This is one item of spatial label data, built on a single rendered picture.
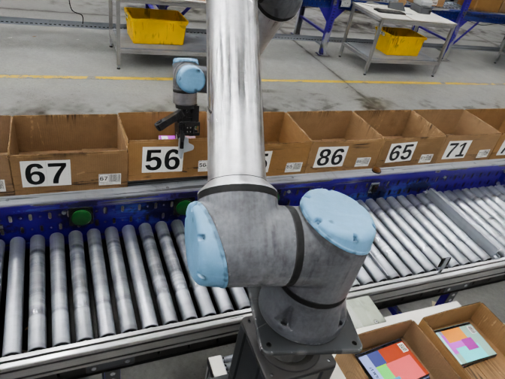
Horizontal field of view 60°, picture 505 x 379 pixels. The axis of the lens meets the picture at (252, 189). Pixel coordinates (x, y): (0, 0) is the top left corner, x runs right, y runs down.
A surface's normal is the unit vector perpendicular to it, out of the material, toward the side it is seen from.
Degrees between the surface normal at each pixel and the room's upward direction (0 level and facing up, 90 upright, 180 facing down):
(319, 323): 70
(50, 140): 89
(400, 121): 90
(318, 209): 8
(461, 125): 90
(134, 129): 84
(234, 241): 43
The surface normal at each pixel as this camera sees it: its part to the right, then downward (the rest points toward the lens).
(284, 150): 0.36, 0.59
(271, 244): 0.30, -0.19
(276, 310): -0.65, -0.07
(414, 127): -0.91, 0.08
